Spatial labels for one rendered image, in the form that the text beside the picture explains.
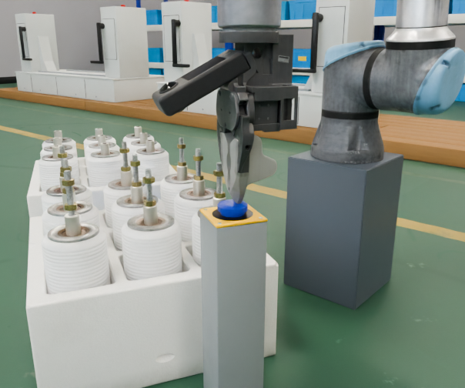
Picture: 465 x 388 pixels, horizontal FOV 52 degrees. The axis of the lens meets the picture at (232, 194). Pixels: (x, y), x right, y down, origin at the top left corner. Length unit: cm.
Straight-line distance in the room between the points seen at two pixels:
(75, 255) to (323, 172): 51
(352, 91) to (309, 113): 178
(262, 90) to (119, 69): 347
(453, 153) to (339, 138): 142
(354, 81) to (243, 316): 51
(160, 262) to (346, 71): 50
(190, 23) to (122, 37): 73
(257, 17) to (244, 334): 40
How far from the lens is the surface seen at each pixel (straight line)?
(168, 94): 56
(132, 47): 409
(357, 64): 97
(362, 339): 97
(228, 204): 62
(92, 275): 76
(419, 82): 90
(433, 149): 240
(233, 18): 57
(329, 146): 99
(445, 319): 108
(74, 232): 77
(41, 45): 522
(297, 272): 110
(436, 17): 92
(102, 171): 127
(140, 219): 81
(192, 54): 352
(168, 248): 77
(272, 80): 60
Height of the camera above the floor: 53
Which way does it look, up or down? 17 degrees down
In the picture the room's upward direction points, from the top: straight up
